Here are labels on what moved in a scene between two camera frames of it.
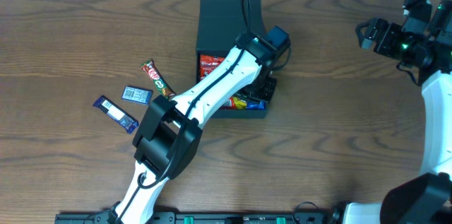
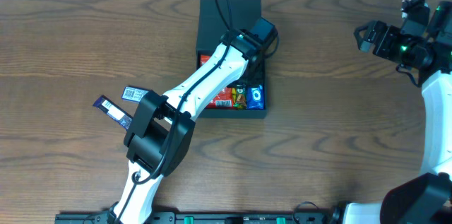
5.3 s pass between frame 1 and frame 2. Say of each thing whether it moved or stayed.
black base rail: stayed
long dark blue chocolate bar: stayed
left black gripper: moved
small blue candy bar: stayed
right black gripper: stayed
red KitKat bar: moved
